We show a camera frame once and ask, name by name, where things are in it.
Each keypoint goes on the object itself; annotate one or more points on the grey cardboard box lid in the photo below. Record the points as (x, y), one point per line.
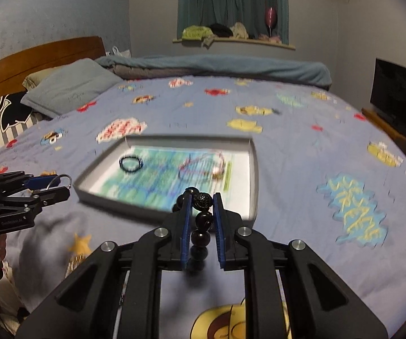
(252, 173)

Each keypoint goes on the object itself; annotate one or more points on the white printed cloth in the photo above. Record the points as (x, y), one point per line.
(2, 296)

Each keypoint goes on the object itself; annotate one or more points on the black cloth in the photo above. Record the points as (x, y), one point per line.
(220, 30)

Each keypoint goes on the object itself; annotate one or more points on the pink cloth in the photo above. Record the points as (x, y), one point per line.
(272, 38)

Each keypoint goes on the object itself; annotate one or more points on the beige cloth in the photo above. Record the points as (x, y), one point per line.
(239, 30)

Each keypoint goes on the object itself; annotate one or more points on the wooden headboard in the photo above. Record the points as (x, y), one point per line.
(30, 54)

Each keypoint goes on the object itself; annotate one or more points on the grey blanket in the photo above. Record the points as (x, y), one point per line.
(136, 72)

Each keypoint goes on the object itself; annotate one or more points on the blue duvet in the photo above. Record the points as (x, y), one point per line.
(241, 69)

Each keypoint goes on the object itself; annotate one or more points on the window sill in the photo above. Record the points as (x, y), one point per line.
(252, 43)

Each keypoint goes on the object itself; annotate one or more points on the printed paper sheet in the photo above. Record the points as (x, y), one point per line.
(153, 180)

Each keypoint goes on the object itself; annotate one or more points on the green pillow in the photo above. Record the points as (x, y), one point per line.
(35, 77)

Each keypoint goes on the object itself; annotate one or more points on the black white striped cushion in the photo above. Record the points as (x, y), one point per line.
(9, 113)

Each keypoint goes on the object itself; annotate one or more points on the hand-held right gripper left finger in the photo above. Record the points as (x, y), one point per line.
(185, 226)

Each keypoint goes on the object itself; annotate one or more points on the wooden television stand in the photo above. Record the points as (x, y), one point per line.
(383, 122)

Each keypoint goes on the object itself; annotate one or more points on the black television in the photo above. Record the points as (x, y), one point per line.
(397, 95)

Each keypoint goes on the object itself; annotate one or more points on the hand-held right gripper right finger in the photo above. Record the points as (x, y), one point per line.
(219, 226)

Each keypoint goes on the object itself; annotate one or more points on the grey pillow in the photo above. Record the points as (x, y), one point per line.
(69, 84)

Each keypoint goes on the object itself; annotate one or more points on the green cloth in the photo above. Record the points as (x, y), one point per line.
(194, 32)

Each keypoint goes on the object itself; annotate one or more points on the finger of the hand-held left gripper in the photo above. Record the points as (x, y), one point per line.
(53, 196)
(42, 182)

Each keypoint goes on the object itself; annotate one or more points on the white plastic bag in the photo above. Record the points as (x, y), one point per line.
(118, 52)

